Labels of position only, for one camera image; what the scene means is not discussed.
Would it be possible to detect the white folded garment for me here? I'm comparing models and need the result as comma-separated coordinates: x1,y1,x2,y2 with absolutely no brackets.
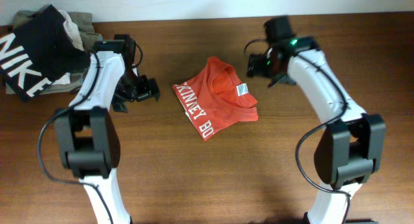
52,10,84,85

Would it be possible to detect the red t-shirt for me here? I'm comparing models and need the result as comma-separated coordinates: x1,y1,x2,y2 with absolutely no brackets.
172,56,259,141

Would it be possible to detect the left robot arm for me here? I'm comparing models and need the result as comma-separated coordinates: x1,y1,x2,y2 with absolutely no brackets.
51,34,160,223

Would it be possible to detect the olive folded garment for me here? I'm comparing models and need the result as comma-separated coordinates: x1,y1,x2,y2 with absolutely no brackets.
9,10,102,95

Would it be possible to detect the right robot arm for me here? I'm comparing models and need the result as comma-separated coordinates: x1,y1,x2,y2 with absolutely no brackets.
246,16,386,223

